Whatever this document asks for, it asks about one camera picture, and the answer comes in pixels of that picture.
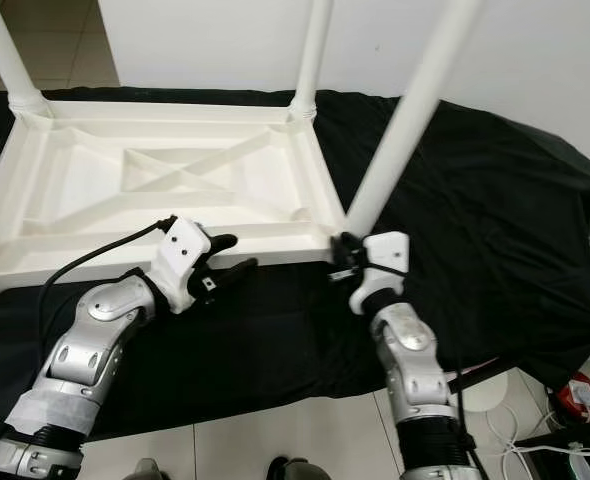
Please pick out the white plastic ribbed table top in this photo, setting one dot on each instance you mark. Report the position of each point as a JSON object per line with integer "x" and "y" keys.
{"x": 75, "y": 180}

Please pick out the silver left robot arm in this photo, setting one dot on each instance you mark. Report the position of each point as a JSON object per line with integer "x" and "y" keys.
{"x": 85, "y": 360}

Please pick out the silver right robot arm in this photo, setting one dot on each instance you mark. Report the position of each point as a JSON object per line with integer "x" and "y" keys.
{"x": 410, "y": 360}

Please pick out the black table cloth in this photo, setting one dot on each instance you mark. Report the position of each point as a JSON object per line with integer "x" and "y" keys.
{"x": 515, "y": 220}

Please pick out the grey robot left foot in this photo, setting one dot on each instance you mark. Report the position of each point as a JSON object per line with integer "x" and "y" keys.
{"x": 147, "y": 470}

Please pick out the dark robot right foot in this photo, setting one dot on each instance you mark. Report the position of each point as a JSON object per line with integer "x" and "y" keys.
{"x": 300, "y": 468}

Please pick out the red round device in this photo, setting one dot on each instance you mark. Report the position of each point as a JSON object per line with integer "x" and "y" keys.
{"x": 580, "y": 397}

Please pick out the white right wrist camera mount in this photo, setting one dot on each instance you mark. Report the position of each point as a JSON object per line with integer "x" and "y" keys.
{"x": 387, "y": 250}

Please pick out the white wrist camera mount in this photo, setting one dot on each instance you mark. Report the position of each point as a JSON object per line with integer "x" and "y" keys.
{"x": 183, "y": 245}
{"x": 387, "y": 250}

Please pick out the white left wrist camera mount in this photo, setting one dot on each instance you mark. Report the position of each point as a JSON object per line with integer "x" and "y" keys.
{"x": 183, "y": 245}

